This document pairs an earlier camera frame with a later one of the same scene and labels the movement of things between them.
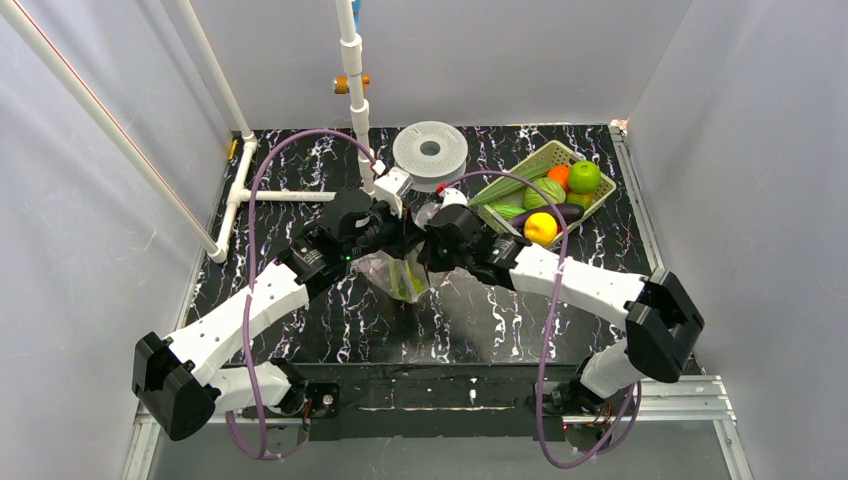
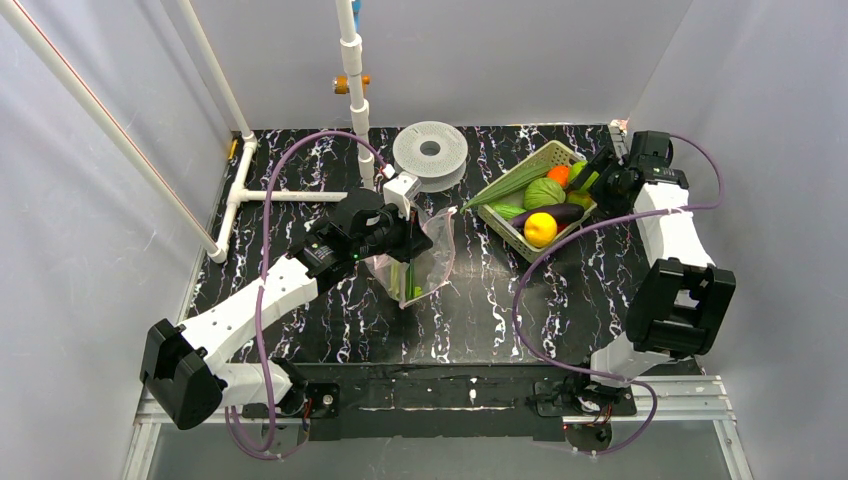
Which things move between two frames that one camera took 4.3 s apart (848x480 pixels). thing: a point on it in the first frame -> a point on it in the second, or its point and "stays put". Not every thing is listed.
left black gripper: x=395 y=232 stays put
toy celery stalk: x=404 y=280 stays put
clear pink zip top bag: x=405 y=278 stays put
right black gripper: x=430 y=241 -> x=602 y=177
